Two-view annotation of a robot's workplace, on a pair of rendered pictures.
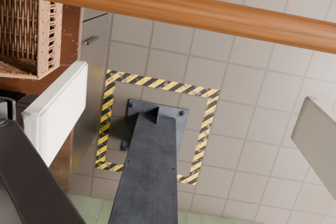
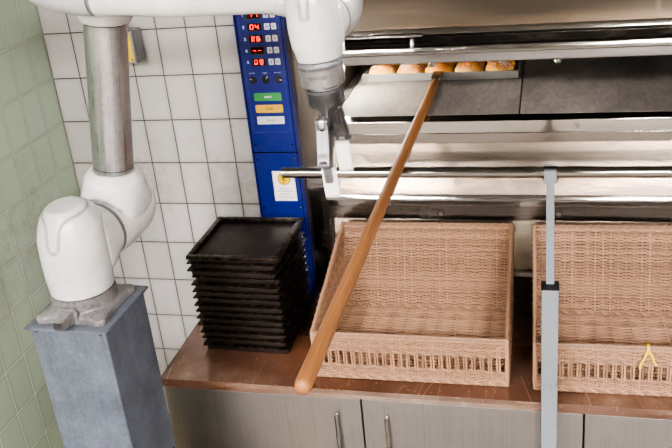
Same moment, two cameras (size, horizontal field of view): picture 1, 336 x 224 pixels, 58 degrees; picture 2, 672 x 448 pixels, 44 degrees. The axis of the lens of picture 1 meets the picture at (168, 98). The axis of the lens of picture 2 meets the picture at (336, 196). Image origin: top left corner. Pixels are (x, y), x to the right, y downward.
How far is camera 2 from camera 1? 1.72 m
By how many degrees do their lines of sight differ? 66
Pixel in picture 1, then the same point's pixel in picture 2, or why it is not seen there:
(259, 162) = not seen: outside the picture
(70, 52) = (329, 384)
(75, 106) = (343, 161)
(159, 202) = (139, 416)
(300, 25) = (358, 258)
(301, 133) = (330, 191)
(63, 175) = (183, 375)
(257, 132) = not seen: outside the picture
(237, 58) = not seen: outside the picture
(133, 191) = (156, 406)
